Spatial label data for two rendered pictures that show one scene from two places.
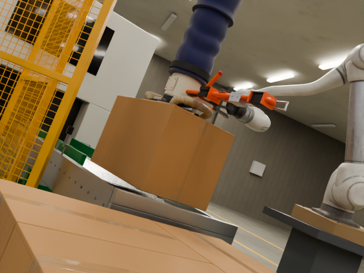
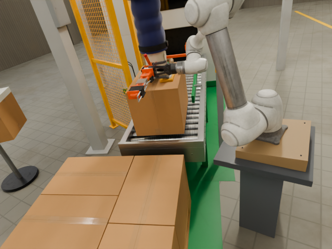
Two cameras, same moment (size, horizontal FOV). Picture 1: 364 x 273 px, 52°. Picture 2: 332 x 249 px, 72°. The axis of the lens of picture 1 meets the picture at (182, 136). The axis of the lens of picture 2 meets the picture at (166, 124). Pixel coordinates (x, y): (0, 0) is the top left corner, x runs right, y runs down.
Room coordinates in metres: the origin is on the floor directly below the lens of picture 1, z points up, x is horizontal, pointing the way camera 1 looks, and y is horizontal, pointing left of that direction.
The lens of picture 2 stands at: (0.74, -1.29, 1.67)
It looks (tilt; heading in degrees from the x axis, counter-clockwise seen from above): 32 degrees down; 49
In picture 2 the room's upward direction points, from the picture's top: 11 degrees counter-clockwise
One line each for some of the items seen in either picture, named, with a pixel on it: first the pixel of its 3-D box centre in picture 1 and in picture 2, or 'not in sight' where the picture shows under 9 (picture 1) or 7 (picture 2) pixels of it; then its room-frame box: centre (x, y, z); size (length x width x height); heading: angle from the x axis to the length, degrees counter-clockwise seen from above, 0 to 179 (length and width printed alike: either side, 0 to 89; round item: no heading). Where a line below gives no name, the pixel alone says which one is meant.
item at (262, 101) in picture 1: (261, 99); (135, 92); (1.48, -0.24, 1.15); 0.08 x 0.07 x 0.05; 34
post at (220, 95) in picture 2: not in sight; (220, 112); (2.42, -0.21, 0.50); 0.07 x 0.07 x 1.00; 34
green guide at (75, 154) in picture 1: (42, 137); not in sight; (2.77, 0.95, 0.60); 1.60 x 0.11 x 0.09; 34
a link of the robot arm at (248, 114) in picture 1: (243, 113); (180, 67); (1.89, -0.25, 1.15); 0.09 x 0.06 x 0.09; 34
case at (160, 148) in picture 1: (158, 149); (161, 97); (1.97, 0.09, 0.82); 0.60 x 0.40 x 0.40; 35
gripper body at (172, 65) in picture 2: (233, 108); (170, 68); (1.85, -0.19, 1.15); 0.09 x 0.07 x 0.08; 124
